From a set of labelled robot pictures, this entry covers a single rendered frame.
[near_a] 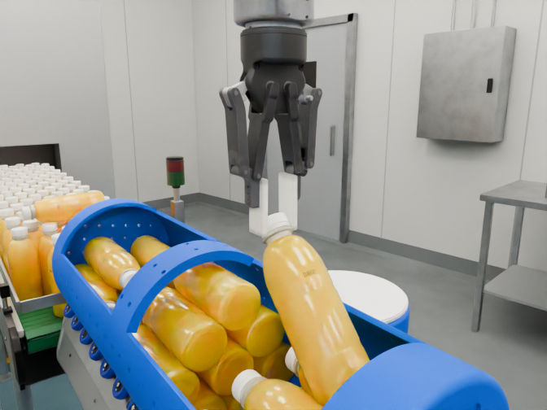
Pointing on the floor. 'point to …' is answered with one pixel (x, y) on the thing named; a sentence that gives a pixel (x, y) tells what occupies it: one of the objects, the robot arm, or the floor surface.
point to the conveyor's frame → (45, 368)
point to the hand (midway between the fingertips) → (273, 204)
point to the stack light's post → (177, 210)
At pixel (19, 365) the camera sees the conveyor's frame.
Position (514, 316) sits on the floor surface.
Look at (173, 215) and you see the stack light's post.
